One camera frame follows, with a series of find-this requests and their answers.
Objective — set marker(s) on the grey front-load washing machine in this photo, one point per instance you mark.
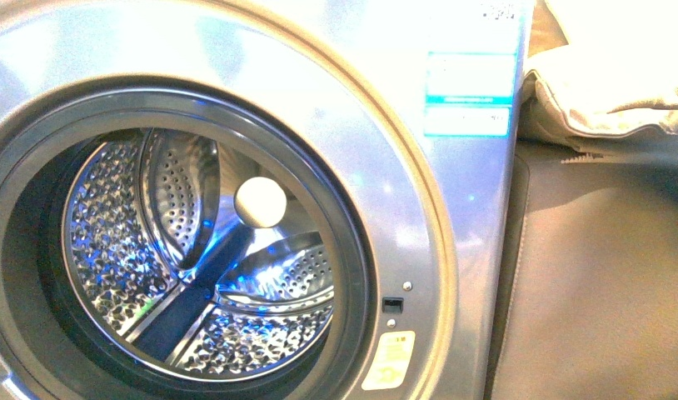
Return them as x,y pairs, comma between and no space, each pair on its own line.
328,98

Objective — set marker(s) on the round grey drum hub cap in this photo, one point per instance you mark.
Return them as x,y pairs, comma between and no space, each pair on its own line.
260,202

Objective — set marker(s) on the steel perforated washer drum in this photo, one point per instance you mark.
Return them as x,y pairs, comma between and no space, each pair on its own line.
161,263

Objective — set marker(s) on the orange warning sticker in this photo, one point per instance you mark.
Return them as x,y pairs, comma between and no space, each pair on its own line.
391,361

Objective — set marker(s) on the blue white energy label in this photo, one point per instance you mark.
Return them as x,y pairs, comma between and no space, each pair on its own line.
473,55

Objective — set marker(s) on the brown leather sofa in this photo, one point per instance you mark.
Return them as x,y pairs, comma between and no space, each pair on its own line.
587,304

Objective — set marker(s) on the beige cushion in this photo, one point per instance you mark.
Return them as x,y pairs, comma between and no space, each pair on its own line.
602,76

